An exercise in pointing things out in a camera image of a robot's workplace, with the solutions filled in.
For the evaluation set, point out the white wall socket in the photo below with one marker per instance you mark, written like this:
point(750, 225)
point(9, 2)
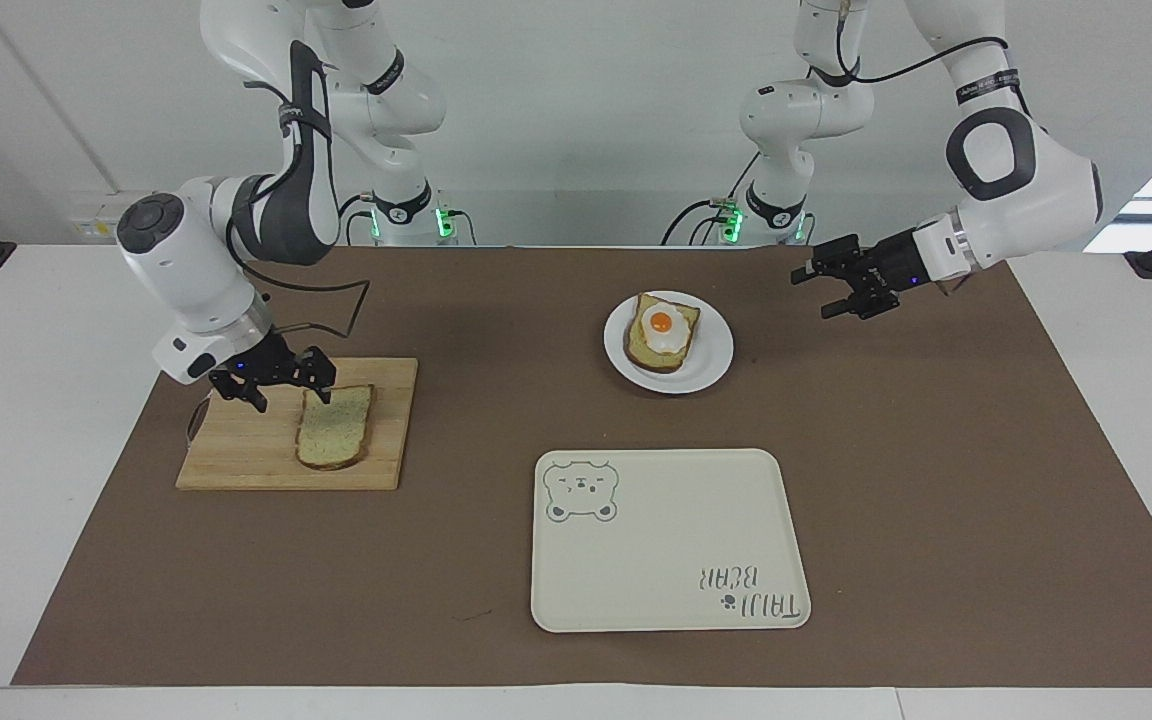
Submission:
point(101, 222)

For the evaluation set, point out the wooden cutting board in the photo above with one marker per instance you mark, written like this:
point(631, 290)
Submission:
point(236, 450)

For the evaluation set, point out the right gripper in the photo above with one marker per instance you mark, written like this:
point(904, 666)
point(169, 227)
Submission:
point(261, 362)

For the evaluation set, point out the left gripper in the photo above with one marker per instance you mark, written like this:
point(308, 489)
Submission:
point(901, 264)

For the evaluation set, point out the plain bread slice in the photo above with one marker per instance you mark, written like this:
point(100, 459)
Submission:
point(336, 430)

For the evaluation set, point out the fried egg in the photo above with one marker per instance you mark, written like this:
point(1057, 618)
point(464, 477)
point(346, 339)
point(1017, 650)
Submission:
point(664, 325)

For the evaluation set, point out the white round plate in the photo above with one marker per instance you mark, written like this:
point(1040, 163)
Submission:
point(711, 350)

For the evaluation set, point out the cream tray with bear print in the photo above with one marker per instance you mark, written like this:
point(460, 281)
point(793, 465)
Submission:
point(666, 560)

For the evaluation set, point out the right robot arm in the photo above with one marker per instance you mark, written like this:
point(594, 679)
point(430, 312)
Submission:
point(186, 270)

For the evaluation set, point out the bread slice under egg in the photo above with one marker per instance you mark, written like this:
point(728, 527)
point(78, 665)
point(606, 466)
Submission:
point(641, 348)

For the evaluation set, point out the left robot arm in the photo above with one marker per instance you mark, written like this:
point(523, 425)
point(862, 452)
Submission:
point(1021, 190)

